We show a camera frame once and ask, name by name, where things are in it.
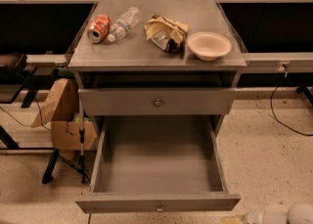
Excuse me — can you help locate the crushed orange soda can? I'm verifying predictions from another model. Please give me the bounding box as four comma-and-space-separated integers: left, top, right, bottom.
87, 14, 111, 43

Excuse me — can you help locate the brown cardboard box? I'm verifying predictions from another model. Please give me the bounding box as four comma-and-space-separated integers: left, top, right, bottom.
30, 78, 99, 152

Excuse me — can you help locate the white paper bowl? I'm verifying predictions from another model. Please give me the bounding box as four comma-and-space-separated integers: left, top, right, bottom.
187, 32, 232, 61

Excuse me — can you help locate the black floor cable right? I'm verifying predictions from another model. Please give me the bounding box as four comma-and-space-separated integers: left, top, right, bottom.
269, 85, 313, 137

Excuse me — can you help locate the crumpled yellow chip bag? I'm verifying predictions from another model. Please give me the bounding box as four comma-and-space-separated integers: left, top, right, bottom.
144, 15, 189, 53

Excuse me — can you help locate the grey drawer cabinet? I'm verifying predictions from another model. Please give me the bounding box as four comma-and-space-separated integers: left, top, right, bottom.
69, 0, 246, 129

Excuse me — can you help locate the grey drawer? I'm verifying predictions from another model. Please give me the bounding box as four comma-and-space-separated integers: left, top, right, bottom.
78, 88, 237, 115
76, 115, 241, 213

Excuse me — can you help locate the clear plastic water bottle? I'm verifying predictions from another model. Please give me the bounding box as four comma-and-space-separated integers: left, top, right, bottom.
107, 7, 142, 42

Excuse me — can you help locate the silver black tripod pole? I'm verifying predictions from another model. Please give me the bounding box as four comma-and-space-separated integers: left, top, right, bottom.
79, 99, 86, 184

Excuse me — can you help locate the black stand left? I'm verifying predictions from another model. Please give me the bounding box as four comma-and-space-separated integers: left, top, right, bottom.
0, 53, 59, 184

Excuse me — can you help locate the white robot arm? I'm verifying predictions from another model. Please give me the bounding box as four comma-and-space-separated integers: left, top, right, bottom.
221, 203, 313, 224

